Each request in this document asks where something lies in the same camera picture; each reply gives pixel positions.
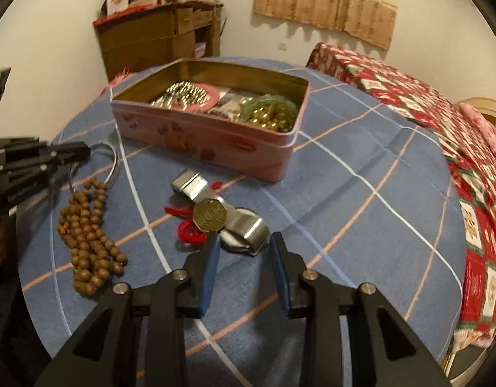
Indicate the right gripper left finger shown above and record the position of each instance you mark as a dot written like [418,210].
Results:
[103,351]

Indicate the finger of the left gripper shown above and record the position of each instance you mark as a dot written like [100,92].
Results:
[26,152]

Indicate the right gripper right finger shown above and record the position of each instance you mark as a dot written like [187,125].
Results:
[384,350]

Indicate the thin silver bangle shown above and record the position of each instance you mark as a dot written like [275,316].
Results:
[103,159]

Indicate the brown wooden bead mala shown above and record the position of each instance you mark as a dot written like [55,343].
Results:
[94,256]

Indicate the gold coin red cord pendant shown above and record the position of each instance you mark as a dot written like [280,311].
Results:
[207,216]

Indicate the green jade bangle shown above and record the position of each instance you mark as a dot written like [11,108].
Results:
[277,102]

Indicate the blue plaid tablecloth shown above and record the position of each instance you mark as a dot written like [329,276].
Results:
[367,197]

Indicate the brown wooden cabinet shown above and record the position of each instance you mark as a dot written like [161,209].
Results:
[148,36]

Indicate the pink metal tin box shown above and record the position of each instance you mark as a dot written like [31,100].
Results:
[247,149]

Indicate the paper cards in tin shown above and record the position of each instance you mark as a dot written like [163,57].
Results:
[230,105]

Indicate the bed with red quilt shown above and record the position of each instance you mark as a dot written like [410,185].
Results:
[471,163]

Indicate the pink pillow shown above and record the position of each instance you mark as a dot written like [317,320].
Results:
[486,128]

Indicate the cream wooden headboard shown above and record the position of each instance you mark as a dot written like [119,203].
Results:
[486,106]

